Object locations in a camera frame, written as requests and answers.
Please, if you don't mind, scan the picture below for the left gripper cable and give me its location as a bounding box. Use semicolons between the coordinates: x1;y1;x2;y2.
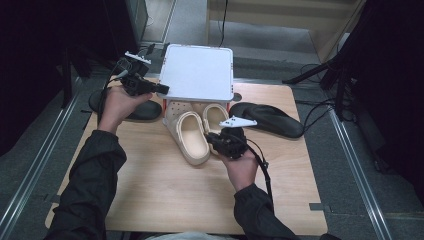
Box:
96;58;134;124

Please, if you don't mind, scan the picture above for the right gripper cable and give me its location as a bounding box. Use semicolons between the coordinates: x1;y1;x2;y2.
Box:
244;137;275;214

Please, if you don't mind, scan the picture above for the person's right hand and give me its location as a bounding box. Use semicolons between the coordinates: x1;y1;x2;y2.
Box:
218;148;259;193

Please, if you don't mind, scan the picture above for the person's left hand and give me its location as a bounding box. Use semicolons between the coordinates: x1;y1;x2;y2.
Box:
97;85;154;134

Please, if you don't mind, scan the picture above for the light wooden furniture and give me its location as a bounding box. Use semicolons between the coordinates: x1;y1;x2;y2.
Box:
206;0;368;63

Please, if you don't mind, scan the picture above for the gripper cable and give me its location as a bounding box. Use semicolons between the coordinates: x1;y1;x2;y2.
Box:
96;58;134;124
244;137;275;214

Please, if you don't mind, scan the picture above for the metal floor rail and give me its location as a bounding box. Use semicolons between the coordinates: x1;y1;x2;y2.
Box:
328;108;394;240
0;76;84;240

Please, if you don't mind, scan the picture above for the black flip-flop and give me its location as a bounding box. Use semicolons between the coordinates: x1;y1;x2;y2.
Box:
88;89;163;122
229;101;305;139

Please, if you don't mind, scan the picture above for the white shoe rack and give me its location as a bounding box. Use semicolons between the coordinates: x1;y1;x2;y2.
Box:
156;43;235;126

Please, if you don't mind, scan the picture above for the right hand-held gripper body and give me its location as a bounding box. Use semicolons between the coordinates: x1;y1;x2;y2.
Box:
213;115;258;160

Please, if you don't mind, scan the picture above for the black floor cable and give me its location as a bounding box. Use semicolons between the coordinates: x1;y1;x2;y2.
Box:
294;63;338;133

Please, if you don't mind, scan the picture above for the cream clog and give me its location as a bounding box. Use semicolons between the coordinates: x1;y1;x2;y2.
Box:
202;103;231;156
165;100;212;167

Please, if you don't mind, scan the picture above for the dark cabinet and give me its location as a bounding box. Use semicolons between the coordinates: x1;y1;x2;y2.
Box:
103;0;149;61

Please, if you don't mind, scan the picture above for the grey tape strip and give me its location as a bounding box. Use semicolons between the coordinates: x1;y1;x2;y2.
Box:
43;193;62;204
309;202;331;213

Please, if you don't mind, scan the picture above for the black tripod stand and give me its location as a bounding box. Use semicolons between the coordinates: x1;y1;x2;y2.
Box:
281;49;354;121

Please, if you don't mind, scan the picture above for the hanging black cable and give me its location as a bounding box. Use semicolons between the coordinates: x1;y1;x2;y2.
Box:
218;0;229;48

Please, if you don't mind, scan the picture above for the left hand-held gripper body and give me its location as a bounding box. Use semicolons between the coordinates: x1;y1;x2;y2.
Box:
114;50;158;98

